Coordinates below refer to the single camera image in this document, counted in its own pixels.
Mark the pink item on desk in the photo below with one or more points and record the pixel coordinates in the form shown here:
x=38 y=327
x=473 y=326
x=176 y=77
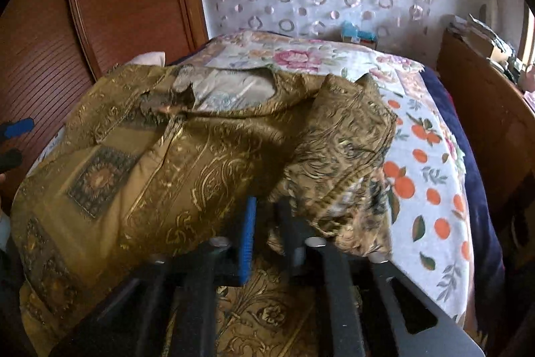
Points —
x=530 y=87

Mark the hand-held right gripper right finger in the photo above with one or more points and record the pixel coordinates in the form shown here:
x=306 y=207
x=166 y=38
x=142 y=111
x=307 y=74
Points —
x=297 y=252

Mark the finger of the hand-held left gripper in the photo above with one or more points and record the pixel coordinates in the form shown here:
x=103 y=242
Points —
x=16 y=128
x=9 y=160

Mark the white orange-print bed sheet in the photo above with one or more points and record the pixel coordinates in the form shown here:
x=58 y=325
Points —
x=434 y=189

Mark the pile of papers and books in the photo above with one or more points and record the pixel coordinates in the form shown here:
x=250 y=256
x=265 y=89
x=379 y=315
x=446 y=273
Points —
x=480 y=37

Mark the floral quilt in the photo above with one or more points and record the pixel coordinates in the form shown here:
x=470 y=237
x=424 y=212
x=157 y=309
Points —
x=292 y=56

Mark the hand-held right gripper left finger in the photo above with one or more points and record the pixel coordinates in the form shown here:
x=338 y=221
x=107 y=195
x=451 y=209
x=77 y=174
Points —
x=248 y=240

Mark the wooden desk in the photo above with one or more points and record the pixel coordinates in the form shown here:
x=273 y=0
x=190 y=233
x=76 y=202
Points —
x=485 y=110

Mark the gold patterned garment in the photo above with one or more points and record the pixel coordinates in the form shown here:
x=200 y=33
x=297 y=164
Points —
x=167 y=173

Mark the teal box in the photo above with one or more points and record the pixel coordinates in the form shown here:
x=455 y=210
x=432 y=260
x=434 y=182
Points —
x=355 y=34

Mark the navy blue blanket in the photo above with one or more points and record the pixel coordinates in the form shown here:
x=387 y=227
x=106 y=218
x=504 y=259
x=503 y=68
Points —
x=480 y=194

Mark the beige pillow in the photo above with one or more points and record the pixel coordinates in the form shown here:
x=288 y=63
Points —
x=152 y=59

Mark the window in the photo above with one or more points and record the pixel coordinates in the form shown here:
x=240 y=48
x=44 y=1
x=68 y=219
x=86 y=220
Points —
x=527 y=35

